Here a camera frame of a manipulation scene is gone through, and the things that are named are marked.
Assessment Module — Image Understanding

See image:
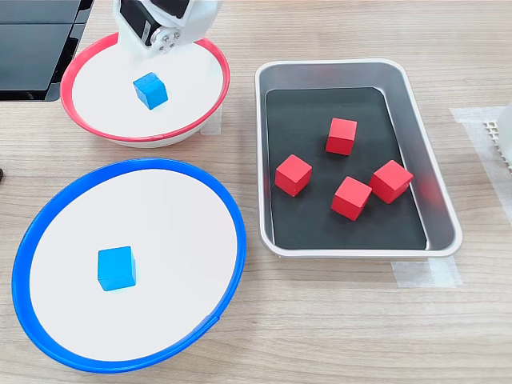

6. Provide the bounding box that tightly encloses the steel tray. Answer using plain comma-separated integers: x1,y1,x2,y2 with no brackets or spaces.
254,58,464,259

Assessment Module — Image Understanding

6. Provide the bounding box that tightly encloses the clear tape strip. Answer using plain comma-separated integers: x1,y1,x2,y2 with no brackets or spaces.
199,104,223,136
390,255,464,289

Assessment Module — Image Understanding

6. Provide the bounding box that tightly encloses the blue-rimmed white plate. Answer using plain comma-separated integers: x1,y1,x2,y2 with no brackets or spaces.
10,158,247,374

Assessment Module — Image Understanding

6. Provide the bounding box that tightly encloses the blue cube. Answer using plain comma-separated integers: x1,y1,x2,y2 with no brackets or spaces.
132,71,169,111
97,246,137,292

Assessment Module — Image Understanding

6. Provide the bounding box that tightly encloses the red-rimmed white plate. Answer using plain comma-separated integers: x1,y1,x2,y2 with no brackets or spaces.
59,31,232,149

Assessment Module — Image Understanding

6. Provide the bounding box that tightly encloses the black glossy panel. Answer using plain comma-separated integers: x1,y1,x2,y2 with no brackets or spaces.
0,0,95,102

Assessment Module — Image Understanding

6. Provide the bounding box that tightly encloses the pale perforated base plate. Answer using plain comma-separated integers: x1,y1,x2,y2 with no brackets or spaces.
482,118,512,176

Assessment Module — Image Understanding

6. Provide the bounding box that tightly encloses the translucent pale sheet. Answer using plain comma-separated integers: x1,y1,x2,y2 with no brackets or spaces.
449,106,512,226

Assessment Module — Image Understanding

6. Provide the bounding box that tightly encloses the black tray mat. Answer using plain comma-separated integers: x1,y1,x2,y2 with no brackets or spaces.
264,86,428,251

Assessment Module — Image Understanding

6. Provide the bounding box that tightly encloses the red cube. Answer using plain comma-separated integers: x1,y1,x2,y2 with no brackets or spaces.
330,175,374,222
274,154,314,198
325,118,358,156
368,159,414,205

